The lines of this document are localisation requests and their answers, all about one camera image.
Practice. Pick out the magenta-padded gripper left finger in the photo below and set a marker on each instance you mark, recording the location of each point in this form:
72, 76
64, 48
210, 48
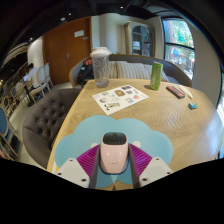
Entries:
71, 170

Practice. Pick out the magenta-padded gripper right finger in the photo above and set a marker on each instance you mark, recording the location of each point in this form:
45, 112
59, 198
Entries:
154, 170

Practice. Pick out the pink computer mouse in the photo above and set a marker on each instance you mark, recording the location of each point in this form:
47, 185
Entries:
114, 155

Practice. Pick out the blue cloud-shaped mouse pad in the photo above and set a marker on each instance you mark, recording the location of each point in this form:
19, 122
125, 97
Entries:
86, 133

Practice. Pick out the grey tufted armchair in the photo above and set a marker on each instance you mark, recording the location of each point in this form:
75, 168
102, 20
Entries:
46, 123

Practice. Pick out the small green and white box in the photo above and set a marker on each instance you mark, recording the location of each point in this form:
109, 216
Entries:
192, 106

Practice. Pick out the blue chair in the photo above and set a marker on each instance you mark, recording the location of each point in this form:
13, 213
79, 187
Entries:
5, 130

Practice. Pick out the white sticker sheet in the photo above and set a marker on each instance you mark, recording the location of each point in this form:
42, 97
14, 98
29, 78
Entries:
120, 98

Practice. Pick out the black box with orange print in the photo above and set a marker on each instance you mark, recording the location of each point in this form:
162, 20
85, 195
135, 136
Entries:
175, 92

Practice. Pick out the green drink can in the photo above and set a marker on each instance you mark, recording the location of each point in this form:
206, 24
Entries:
156, 76

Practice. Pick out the small striped cushion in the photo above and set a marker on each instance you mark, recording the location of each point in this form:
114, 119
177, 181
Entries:
165, 76

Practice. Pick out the group of white chairs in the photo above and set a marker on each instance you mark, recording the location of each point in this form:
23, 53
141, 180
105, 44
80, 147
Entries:
41, 80

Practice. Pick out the black backpack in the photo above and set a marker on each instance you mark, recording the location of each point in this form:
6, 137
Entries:
85, 73

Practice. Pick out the grey curved sofa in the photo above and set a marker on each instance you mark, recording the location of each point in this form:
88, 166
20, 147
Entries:
175, 71

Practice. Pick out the large striped cushion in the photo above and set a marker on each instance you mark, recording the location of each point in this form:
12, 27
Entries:
131, 70

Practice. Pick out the person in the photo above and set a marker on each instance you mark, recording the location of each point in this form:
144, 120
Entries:
30, 73

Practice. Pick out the clear plastic shaker bottle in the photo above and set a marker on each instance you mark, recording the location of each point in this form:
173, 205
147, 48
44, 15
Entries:
101, 68

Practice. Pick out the brown wooden door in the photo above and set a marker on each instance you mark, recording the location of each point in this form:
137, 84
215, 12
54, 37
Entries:
63, 46

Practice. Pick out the black-framed window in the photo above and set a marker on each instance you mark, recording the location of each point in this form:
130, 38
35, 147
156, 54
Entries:
180, 46

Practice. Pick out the glass-door cabinet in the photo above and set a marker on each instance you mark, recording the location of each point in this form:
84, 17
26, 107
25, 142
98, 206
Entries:
141, 40

